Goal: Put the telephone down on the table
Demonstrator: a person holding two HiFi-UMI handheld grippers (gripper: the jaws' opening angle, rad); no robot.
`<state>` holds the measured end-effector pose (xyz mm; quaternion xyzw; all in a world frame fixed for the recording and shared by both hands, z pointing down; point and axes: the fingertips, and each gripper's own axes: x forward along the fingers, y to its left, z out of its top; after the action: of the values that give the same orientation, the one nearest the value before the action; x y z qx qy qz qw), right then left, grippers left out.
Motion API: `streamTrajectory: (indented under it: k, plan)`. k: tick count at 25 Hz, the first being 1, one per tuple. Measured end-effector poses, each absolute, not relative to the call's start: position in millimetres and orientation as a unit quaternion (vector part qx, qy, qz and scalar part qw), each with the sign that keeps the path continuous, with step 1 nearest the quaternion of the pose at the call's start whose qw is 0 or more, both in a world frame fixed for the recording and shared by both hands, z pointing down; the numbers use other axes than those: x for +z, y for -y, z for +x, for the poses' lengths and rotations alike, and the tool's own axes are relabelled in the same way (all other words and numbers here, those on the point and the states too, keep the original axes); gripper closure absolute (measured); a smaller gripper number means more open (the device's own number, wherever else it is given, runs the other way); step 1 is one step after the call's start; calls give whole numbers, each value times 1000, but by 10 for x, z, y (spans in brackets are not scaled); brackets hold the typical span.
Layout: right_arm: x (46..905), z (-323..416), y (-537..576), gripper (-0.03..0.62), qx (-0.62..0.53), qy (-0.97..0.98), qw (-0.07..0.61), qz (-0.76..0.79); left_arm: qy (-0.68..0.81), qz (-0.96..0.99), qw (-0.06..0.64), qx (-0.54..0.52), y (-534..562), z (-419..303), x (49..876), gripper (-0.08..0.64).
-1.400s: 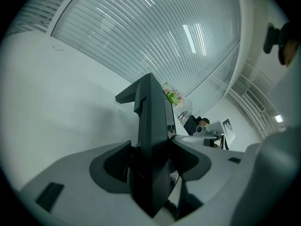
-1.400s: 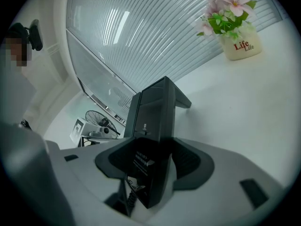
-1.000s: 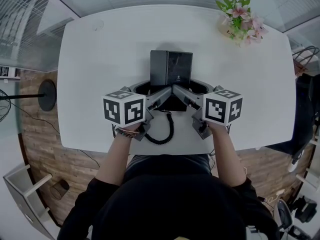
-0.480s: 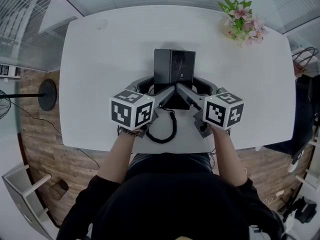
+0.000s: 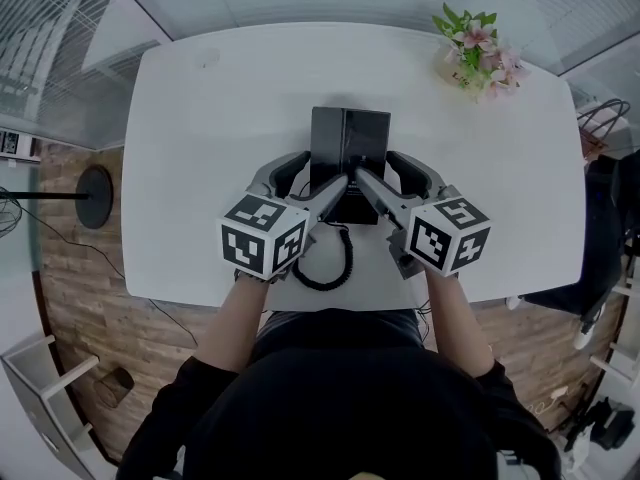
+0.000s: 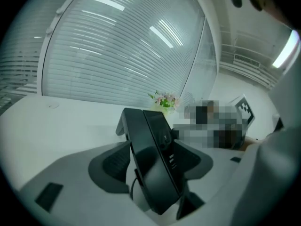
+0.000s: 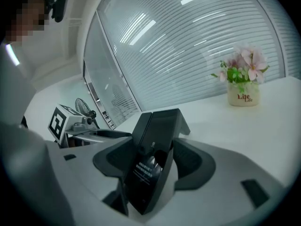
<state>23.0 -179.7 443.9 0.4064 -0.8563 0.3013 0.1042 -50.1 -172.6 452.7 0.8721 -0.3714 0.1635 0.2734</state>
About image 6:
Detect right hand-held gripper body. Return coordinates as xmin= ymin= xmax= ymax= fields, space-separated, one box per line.
xmin=231 ymin=93 xmax=256 ymax=137

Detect large white desk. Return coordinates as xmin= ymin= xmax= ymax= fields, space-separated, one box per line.
xmin=0 ymin=95 xmax=176 ymax=190

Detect ceiling air vent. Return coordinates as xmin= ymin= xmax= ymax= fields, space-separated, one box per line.
xmin=234 ymin=54 xmax=261 ymax=70

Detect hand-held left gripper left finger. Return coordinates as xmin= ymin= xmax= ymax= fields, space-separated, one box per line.
xmin=19 ymin=140 xmax=155 ymax=226

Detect pink flower bouquet vase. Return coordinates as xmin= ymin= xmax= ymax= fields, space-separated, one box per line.
xmin=147 ymin=90 xmax=181 ymax=114

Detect ceiling light panel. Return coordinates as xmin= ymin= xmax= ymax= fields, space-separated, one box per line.
xmin=272 ymin=29 xmax=301 ymax=68

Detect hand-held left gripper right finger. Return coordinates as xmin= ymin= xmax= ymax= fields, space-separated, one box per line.
xmin=174 ymin=138 xmax=248 ymax=226

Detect person's right forearm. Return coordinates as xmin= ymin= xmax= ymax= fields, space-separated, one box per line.
xmin=243 ymin=136 xmax=261 ymax=149

